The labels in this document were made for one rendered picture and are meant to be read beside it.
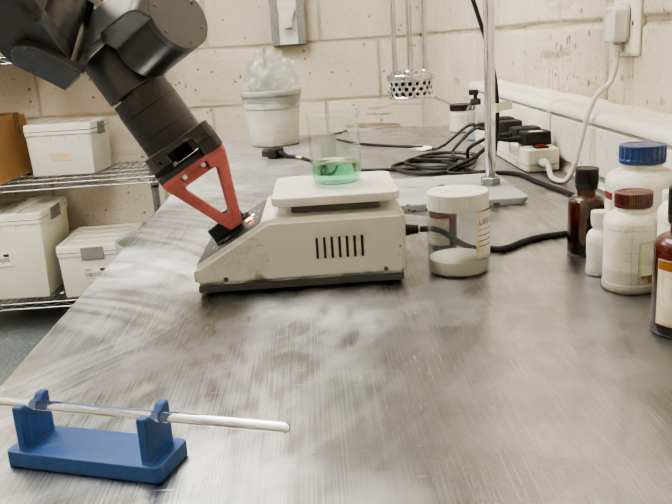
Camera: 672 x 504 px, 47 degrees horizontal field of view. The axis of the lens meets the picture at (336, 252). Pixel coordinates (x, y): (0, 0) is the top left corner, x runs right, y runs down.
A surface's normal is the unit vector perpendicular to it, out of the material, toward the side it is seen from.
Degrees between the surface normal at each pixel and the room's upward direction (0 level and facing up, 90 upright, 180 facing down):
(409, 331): 0
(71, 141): 92
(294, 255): 90
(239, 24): 90
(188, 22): 67
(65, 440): 0
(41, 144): 92
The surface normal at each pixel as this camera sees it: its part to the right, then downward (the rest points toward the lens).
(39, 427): 0.96, 0.02
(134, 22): -0.08, 0.90
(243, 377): -0.06, -0.96
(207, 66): 0.04, 0.26
